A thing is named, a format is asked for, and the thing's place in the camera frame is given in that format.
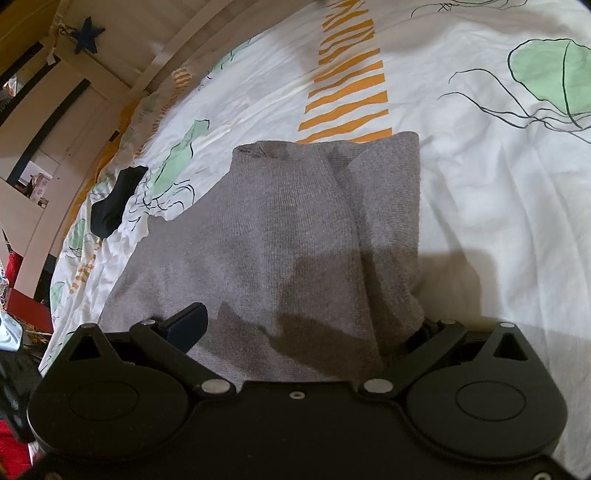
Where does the black sock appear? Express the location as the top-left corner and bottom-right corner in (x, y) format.
(90, 166), (149, 239)

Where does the leaf printed white bed sheet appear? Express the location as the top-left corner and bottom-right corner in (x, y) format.
(39, 0), (591, 469)

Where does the blue star decoration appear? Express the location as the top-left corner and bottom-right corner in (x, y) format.
(74, 17), (106, 54)

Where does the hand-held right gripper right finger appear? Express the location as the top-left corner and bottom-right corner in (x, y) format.
(358, 318), (539, 398)

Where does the red cloth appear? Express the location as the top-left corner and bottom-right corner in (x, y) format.
(0, 408), (40, 467)

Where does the wooden bed frame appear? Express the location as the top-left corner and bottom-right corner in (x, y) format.
(14, 0), (331, 301)

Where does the red box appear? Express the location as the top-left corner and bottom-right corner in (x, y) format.
(7, 287), (54, 334)

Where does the grey hoodie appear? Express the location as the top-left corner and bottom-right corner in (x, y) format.
(99, 131), (426, 385)

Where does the white shelf unit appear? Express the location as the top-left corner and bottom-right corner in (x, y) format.
(0, 44), (118, 213)

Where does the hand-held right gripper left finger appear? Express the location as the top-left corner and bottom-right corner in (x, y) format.
(60, 302), (235, 398)

